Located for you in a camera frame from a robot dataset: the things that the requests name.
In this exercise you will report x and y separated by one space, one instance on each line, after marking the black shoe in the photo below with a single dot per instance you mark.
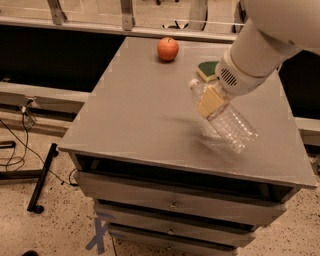
30 253

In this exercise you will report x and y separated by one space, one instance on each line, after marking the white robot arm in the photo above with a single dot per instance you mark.
275 31

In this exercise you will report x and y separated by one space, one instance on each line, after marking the clear plastic water bottle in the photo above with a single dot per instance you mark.
226 125

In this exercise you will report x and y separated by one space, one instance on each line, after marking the grey metal railing frame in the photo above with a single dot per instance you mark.
195 20

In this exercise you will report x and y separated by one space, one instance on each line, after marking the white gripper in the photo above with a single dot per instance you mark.
236 79

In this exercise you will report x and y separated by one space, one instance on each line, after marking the red apple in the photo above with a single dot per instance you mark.
167 49

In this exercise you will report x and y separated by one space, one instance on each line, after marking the blue tape cross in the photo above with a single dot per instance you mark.
97 241

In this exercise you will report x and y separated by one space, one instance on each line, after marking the grey drawer cabinet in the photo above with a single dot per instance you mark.
156 172

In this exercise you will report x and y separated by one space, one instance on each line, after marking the black metal stand base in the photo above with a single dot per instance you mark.
40 176

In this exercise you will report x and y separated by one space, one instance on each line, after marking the green and yellow sponge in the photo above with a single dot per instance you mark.
206 70

